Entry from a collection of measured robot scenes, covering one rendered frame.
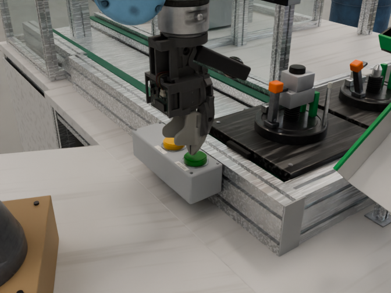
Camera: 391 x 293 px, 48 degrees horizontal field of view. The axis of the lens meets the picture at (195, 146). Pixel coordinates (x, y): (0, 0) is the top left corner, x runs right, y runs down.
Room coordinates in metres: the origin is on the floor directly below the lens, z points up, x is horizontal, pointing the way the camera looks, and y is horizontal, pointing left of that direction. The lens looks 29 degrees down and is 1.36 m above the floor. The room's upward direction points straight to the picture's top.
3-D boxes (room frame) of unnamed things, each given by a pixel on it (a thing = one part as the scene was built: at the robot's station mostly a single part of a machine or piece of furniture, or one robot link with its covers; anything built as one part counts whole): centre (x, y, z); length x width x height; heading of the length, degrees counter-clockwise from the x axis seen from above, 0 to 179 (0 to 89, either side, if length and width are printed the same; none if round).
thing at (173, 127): (0.67, 0.03, 1.02); 0.06 x 0.03 x 0.09; 125
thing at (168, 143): (0.72, 0.04, 0.96); 0.04 x 0.04 x 0.02
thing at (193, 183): (0.72, 0.04, 0.93); 0.21 x 0.07 x 0.06; 35
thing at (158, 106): (0.65, 0.02, 1.13); 0.09 x 0.08 x 0.12; 125
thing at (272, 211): (0.92, 0.10, 0.91); 0.89 x 0.06 x 0.11; 35
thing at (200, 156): (0.67, 0.00, 0.96); 0.04 x 0.04 x 0.02
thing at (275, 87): (0.75, -0.15, 1.04); 0.04 x 0.02 x 0.08; 125
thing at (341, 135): (0.78, -0.19, 0.96); 0.24 x 0.24 x 0.02; 35
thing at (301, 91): (0.78, -0.19, 1.06); 0.08 x 0.04 x 0.07; 125
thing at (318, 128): (0.78, -0.19, 0.98); 0.14 x 0.14 x 0.02
